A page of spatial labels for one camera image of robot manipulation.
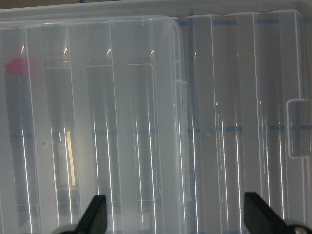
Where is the clear plastic box lid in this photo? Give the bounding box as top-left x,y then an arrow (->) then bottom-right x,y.
0,0 -> 312,234

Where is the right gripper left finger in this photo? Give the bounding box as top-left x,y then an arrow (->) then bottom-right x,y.
75,195 -> 108,234

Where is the clear plastic storage box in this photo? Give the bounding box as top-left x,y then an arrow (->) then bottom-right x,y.
0,15 -> 191,234

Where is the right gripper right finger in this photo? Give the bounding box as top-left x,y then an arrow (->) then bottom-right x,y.
244,192 -> 284,234

